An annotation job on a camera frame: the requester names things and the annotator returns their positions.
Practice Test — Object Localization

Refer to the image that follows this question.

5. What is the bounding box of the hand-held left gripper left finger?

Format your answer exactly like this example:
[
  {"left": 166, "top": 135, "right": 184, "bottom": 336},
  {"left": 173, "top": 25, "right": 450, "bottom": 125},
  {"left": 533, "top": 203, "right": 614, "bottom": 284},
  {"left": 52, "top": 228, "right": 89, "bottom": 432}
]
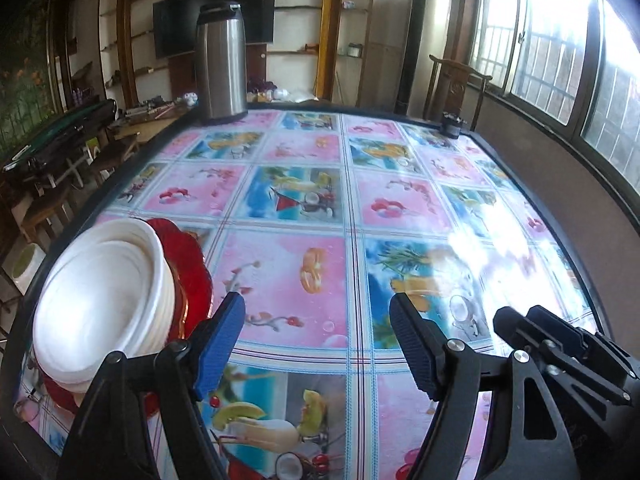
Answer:
[{"left": 56, "top": 291, "right": 247, "bottom": 480}]

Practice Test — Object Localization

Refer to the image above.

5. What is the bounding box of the cluttered wooden side table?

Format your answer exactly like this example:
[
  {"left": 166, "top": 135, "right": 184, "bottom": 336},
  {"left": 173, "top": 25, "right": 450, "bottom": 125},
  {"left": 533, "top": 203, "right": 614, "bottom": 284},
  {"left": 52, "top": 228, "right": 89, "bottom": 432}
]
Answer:
[{"left": 112, "top": 102, "right": 198, "bottom": 146}]

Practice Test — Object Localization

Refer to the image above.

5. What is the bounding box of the cream ribbed plastic bowl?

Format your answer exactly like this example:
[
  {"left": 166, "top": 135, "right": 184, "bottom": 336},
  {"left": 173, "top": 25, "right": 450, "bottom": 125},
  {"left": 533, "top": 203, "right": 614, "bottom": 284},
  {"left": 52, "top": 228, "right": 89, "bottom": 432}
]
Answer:
[
  {"left": 42, "top": 240, "right": 177, "bottom": 395},
  {"left": 40, "top": 230, "right": 176, "bottom": 392}
]

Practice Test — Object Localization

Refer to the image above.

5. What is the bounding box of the flower wall painting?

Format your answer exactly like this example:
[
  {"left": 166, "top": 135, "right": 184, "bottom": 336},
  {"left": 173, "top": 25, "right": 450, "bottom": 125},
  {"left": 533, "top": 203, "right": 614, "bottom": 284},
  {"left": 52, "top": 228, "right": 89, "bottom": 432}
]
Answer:
[{"left": 0, "top": 0, "right": 66, "bottom": 136}]

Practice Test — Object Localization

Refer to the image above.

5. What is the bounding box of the yellow pillar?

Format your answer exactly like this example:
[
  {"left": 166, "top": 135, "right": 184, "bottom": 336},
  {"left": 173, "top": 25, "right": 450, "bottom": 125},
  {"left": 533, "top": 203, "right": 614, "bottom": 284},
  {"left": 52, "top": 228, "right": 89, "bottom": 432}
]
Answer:
[{"left": 316, "top": 0, "right": 341, "bottom": 101}]

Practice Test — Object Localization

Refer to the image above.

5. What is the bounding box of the black television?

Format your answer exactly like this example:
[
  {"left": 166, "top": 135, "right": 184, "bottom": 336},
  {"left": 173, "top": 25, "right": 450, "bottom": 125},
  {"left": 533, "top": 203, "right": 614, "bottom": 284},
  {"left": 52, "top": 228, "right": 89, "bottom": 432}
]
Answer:
[{"left": 152, "top": 0, "right": 277, "bottom": 59}]

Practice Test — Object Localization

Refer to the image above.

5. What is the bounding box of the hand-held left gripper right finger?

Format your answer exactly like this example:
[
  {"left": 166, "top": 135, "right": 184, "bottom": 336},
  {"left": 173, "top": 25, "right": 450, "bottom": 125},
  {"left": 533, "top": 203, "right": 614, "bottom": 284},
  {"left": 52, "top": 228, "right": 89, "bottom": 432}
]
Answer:
[{"left": 389, "top": 292, "right": 583, "bottom": 480}]

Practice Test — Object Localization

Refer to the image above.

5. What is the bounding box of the wooden chair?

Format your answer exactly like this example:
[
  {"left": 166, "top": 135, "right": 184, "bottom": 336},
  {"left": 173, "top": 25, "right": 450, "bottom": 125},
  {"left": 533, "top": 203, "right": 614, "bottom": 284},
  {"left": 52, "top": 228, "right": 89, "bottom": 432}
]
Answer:
[{"left": 422, "top": 55, "right": 493, "bottom": 131}]

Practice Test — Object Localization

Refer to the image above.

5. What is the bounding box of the black rimmed dining table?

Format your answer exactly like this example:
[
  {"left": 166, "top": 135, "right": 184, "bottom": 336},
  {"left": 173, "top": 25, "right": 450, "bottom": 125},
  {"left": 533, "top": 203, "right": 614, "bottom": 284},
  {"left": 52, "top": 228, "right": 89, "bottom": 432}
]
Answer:
[{"left": 0, "top": 101, "right": 613, "bottom": 480}]

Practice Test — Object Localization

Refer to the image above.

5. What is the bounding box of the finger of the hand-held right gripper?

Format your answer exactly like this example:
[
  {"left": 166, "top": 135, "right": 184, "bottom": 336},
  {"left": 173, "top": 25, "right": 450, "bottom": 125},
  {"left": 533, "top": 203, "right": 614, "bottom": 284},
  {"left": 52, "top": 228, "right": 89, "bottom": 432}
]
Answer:
[
  {"left": 492, "top": 305, "right": 632, "bottom": 407},
  {"left": 526, "top": 304, "right": 640, "bottom": 382}
]

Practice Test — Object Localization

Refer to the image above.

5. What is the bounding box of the barred window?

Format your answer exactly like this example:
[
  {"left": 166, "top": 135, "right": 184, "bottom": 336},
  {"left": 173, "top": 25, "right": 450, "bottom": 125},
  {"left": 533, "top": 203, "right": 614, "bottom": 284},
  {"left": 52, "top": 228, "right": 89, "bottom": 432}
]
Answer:
[{"left": 467, "top": 0, "right": 640, "bottom": 196}]

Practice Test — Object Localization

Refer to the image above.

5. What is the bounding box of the white disposable bowl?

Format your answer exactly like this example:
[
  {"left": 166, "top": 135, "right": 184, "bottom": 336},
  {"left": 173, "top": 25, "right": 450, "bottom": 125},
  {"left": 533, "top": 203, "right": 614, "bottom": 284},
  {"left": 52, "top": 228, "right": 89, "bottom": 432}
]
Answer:
[
  {"left": 36, "top": 217, "right": 172, "bottom": 388},
  {"left": 32, "top": 230, "right": 163, "bottom": 383}
]

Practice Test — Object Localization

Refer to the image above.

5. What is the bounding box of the stainless steel thermos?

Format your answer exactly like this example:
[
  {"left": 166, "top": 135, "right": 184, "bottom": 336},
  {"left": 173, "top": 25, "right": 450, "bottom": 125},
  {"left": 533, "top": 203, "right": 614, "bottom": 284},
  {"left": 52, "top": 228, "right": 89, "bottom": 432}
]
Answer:
[{"left": 194, "top": 1, "right": 249, "bottom": 123}]

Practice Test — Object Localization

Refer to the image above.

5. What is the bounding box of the white plastic bucket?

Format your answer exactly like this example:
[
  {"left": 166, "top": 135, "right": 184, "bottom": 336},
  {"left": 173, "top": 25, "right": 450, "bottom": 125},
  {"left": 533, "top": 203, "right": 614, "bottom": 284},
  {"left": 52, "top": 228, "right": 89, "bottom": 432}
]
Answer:
[{"left": 9, "top": 242, "right": 47, "bottom": 295}]

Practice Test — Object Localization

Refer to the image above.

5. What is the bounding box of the tower air conditioner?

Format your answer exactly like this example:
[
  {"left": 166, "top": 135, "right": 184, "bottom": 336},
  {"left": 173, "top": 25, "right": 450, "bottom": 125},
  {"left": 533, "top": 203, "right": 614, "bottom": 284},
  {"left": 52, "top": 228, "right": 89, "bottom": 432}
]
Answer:
[{"left": 395, "top": 0, "right": 455, "bottom": 116}]

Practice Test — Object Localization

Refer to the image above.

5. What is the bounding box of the fruit printed tablecloth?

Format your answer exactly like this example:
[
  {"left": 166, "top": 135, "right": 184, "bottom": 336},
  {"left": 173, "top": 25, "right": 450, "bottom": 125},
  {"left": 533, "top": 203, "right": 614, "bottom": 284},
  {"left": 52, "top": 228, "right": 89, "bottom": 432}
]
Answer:
[{"left": 15, "top": 110, "right": 601, "bottom": 480}]

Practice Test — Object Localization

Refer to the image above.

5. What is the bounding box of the wooden stool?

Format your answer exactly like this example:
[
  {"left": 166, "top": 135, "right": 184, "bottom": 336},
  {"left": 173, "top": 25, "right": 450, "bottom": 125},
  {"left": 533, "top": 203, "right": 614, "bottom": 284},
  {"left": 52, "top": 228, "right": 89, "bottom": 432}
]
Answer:
[
  {"left": 22, "top": 180, "right": 76, "bottom": 251},
  {"left": 90, "top": 135, "right": 141, "bottom": 181}
]

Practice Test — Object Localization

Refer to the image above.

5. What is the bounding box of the small black jar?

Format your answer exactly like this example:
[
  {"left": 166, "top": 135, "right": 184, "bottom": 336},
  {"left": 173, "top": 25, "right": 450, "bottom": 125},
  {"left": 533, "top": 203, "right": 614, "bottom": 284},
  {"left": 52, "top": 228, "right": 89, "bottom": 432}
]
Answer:
[{"left": 440, "top": 112, "right": 468, "bottom": 138}]

